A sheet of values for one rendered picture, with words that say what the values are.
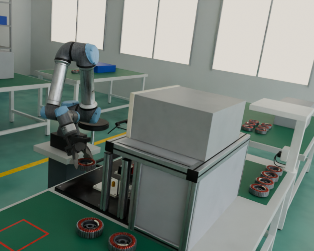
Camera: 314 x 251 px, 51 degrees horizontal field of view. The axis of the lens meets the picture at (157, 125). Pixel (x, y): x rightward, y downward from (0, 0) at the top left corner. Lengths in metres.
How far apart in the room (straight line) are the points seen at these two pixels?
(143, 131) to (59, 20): 7.53
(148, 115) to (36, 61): 8.23
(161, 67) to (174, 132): 5.64
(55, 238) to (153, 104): 0.67
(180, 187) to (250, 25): 5.16
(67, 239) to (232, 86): 5.28
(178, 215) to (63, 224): 0.50
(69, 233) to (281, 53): 5.18
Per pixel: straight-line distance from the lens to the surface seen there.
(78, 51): 2.03
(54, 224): 1.54
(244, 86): 6.28
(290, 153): 2.49
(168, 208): 1.37
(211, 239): 1.55
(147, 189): 1.39
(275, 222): 2.75
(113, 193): 1.71
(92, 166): 1.84
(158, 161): 1.30
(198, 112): 1.30
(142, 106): 1.43
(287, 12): 6.14
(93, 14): 8.06
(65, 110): 1.89
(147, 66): 7.15
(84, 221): 1.49
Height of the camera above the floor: 1.60
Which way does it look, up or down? 16 degrees down
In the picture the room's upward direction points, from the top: 7 degrees clockwise
